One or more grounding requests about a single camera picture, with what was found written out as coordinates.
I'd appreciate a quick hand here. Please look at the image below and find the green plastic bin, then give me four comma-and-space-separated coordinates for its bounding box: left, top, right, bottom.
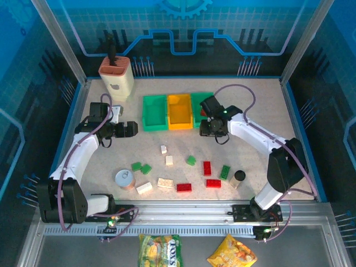
142, 95, 169, 132
190, 92, 215, 129

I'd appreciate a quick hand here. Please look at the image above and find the yellow plastic bin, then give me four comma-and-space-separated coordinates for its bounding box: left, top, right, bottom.
166, 93, 194, 131

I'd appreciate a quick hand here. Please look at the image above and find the long green lego brick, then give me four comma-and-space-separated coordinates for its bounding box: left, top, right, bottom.
220, 164, 232, 180

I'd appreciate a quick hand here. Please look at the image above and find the tin can with pull tab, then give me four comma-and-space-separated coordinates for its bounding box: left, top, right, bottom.
115, 169, 137, 192

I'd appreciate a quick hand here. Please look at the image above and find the pink white utensil holder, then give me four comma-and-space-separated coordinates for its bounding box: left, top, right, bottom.
98, 55, 135, 102

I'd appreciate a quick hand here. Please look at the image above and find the spice jar with black lid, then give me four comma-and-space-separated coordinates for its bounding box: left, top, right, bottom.
229, 170, 246, 190

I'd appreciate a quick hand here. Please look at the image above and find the long speckled white lego brick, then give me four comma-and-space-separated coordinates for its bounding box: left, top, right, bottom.
157, 177, 175, 190

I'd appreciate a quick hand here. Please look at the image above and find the small circuit board with LED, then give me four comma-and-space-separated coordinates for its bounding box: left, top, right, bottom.
106, 214, 120, 228
260, 224, 279, 238

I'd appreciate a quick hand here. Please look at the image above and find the green candy bag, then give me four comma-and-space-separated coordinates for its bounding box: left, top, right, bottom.
138, 234, 185, 267

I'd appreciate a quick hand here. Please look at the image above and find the yellow snack bag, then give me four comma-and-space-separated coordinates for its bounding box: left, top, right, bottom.
206, 234, 258, 267

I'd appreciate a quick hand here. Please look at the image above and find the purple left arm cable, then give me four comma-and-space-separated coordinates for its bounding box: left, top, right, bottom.
57, 93, 140, 243

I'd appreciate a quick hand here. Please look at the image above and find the black utensil handle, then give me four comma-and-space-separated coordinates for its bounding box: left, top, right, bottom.
107, 33, 117, 68

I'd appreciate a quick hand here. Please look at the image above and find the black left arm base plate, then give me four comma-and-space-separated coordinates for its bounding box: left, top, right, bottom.
85, 204, 136, 223

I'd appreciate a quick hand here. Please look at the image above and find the aluminium mounting rail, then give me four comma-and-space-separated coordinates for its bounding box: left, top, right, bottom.
36, 200, 333, 237

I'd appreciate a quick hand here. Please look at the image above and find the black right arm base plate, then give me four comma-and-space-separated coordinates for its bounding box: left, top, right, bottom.
231, 204, 283, 223

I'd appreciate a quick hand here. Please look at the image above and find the slotted grey cable duct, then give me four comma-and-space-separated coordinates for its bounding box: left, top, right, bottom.
43, 226, 257, 236

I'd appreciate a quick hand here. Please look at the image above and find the aluminium frame post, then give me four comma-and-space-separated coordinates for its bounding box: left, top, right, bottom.
31, 0, 90, 86
279, 0, 336, 86

